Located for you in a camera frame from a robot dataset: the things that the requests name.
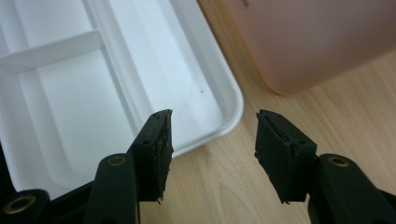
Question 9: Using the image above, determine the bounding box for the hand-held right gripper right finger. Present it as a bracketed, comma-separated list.
[254, 108, 318, 204]

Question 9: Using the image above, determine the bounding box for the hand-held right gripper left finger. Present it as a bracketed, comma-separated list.
[126, 108, 175, 204]

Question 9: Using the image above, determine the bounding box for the white divided tray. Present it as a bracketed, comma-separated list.
[0, 0, 245, 201]

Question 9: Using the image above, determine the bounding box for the pink storage box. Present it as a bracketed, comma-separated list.
[222, 0, 396, 96]

